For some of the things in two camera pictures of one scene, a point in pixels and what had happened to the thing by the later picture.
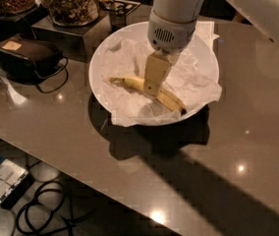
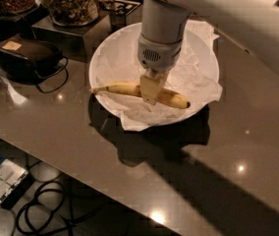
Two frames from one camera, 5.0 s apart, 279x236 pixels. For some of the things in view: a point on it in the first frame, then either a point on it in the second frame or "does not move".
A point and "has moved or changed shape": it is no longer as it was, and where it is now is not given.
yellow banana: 161,94 has moved or changed shape
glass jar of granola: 72,5 does not move
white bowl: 118,68 does not move
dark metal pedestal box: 76,40 does not move
